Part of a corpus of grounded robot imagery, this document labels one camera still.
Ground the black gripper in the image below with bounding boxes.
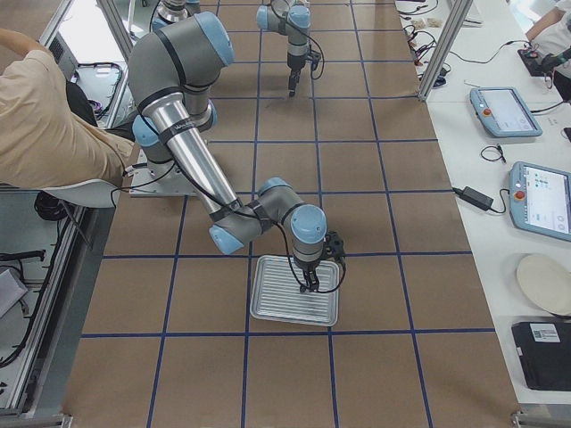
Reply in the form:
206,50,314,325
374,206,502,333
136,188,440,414
287,53,306,97
294,256,320,293

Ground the silver ribbed metal tray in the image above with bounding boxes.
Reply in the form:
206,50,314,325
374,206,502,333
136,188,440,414
250,255,340,326

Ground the black power adapter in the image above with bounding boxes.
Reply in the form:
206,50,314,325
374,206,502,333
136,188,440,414
452,186,493,211

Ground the blue teach pendant far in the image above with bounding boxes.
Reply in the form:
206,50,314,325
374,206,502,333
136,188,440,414
469,86,542,138

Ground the blue teach pendant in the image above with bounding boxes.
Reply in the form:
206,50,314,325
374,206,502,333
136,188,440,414
509,161,570,242
469,86,542,138

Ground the white chair seat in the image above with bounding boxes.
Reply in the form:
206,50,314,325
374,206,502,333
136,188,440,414
42,178,120,209

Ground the beige round plate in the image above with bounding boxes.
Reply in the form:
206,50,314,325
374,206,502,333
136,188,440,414
516,254,570,317

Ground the black box with label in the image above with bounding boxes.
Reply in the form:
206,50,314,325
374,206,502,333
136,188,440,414
511,322,570,391

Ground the blue teach pendant near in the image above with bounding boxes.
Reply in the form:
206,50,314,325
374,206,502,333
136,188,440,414
509,161,570,242

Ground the person in beige shirt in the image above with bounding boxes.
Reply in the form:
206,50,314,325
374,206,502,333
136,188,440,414
1,29,134,189

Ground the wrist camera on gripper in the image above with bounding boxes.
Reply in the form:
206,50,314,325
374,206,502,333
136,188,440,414
321,230,345,265

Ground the aluminium profile post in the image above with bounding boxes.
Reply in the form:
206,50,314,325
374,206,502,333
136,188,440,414
418,0,473,102

